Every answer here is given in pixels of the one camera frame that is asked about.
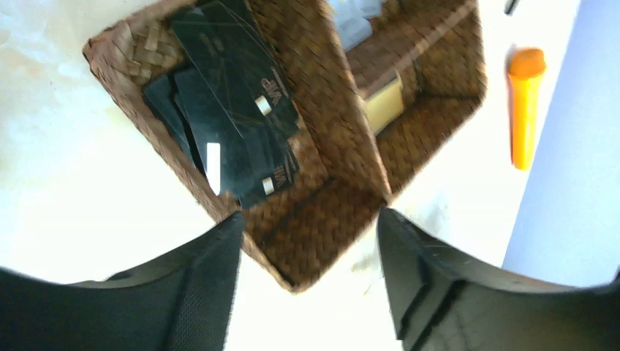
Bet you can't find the gold card in basket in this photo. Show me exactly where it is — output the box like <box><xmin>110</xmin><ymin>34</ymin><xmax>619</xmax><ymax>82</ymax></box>
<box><xmin>362</xmin><ymin>70</ymin><xmax>405</xmax><ymax>135</ymax></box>

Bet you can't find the brown woven basket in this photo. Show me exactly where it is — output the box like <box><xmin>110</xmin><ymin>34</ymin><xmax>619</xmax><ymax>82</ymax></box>
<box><xmin>82</xmin><ymin>0</ymin><xmax>489</xmax><ymax>294</ymax></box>

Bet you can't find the grey card in basket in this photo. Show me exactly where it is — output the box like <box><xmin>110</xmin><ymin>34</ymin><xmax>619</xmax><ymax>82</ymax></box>
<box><xmin>328</xmin><ymin>0</ymin><xmax>385</xmax><ymax>53</ymax></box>

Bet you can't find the black item in basket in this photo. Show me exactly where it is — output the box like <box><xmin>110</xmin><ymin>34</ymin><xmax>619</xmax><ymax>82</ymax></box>
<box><xmin>169</xmin><ymin>0</ymin><xmax>301</xmax><ymax>141</ymax></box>

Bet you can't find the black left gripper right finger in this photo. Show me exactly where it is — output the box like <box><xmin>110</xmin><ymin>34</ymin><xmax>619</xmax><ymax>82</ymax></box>
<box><xmin>377</xmin><ymin>208</ymin><xmax>619</xmax><ymax>350</ymax></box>

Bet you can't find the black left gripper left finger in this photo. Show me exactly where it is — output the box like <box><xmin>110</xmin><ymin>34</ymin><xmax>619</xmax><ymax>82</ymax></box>
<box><xmin>1</xmin><ymin>212</ymin><xmax>246</xmax><ymax>350</ymax></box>

